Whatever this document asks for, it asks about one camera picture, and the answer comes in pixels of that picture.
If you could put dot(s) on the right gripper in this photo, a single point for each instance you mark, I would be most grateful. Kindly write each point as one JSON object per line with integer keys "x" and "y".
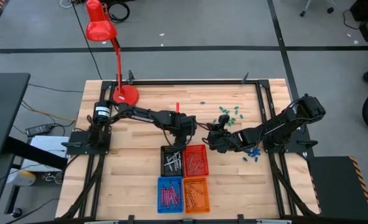
{"x": 221, "y": 141}

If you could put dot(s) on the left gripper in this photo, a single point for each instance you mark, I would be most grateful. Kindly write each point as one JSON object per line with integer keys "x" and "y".
{"x": 184, "y": 126}

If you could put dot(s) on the brown crayon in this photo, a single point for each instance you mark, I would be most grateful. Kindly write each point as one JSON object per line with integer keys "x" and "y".
{"x": 191, "y": 160}
{"x": 198, "y": 165}

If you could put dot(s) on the crayons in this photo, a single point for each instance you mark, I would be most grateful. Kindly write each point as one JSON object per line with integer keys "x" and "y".
{"x": 170, "y": 161}

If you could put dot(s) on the red tab on left arm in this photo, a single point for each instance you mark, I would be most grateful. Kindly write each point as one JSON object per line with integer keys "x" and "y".
{"x": 177, "y": 107}

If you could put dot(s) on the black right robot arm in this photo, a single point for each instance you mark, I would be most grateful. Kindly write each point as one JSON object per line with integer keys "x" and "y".
{"x": 277, "y": 126}

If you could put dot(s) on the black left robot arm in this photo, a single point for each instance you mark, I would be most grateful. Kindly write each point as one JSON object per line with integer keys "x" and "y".
{"x": 140, "y": 115}

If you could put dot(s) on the red plastic slotted basket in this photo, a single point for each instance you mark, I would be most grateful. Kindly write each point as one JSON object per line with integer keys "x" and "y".
{"x": 202, "y": 151}

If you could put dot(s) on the orange plastic slotted basket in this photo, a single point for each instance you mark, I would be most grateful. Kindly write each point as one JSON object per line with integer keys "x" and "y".
{"x": 202, "y": 205}

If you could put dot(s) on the blue plastic slotted basket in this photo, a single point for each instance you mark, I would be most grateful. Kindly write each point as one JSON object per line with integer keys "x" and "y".
{"x": 171, "y": 210}

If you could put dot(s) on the black table clamp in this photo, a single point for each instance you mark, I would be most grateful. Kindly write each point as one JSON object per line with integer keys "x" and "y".
{"x": 130, "y": 76}

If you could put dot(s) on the black hazard-striped platform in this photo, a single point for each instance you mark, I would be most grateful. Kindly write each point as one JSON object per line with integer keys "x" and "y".
{"x": 333, "y": 186}

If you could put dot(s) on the white box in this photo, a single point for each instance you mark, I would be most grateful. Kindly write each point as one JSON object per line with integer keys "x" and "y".
{"x": 47, "y": 146}

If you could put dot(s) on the red desk lamp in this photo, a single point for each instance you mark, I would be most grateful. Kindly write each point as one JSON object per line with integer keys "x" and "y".
{"x": 100, "y": 28}

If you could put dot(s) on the black power adapter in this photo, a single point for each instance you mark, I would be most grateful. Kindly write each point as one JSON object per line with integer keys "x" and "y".
{"x": 39, "y": 129}

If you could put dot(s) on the black desk leg bar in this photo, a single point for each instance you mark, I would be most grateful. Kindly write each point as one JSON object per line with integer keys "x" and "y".
{"x": 38, "y": 154}

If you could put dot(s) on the office chair base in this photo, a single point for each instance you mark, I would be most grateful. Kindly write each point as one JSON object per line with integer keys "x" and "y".
{"x": 308, "y": 6}

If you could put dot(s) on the white yellow bottle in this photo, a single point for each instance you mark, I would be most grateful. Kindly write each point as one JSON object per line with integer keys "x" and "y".
{"x": 22, "y": 178}

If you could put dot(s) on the black desk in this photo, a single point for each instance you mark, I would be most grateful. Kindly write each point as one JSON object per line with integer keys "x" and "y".
{"x": 3, "y": 109}

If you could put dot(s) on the black aluminium table frame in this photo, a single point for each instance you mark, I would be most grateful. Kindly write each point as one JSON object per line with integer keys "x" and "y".
{"x": 187, "y": 82}

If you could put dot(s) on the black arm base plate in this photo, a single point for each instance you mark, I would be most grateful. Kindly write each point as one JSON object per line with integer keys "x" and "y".
{"x": 78, "y": 144}
{"x": 306, "y": 143}

